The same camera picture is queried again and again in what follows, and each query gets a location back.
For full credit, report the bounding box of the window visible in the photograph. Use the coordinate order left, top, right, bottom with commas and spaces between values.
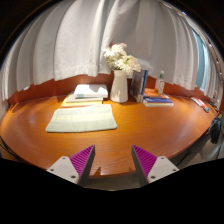
191, 29, 210, 91

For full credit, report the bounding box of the blue standing book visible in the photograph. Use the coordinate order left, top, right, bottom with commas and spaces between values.
140, 69, 150, 98

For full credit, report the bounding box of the dark standing book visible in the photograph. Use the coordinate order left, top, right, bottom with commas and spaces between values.
129, 69, 146, 102

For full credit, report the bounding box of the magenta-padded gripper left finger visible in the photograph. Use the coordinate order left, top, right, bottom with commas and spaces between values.
45, 144, 97, 188

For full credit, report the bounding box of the pale green towel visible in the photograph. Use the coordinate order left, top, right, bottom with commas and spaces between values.
45, 104, 118, 133

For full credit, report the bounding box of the white curtain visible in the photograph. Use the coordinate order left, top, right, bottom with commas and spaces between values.
0, 0, 224, 111

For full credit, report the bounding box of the clear bottle with green cap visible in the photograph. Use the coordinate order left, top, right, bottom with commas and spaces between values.
154, 70, 166, 95

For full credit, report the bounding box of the white hardcover book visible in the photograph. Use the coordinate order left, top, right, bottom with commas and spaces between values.
73, 83, 109, 100

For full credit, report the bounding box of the white ceramic vase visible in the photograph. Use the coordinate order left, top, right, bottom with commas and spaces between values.
109, 69, 129, 104

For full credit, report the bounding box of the white flower bouquet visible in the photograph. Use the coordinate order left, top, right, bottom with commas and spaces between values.
101, 42, 142, 77

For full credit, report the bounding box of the red flat booklet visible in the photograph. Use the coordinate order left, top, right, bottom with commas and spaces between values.
190, 96, 207, 109

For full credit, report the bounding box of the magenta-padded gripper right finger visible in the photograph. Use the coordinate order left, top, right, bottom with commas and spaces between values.
131, 144, 180, 187

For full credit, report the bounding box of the grey flat book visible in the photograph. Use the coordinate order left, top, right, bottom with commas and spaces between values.
65, 92, 104, 104

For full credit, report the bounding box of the dark backpack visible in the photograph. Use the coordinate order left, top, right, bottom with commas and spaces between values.
209, 116, 224, 145

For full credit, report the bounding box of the blue flat book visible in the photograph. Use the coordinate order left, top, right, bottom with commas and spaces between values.
143, 97, 174, 108

